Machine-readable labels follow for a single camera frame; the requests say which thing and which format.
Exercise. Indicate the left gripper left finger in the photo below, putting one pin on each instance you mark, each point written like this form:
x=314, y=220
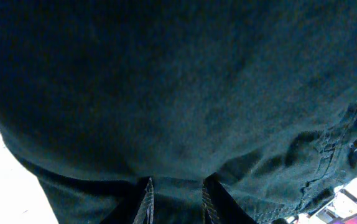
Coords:
x=137, y=208

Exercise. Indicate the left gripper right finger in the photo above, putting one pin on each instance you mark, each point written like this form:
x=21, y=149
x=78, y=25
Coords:
x=218, y=206

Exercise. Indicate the black shorts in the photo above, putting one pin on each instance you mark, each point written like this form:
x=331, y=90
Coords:
x=261, y=95

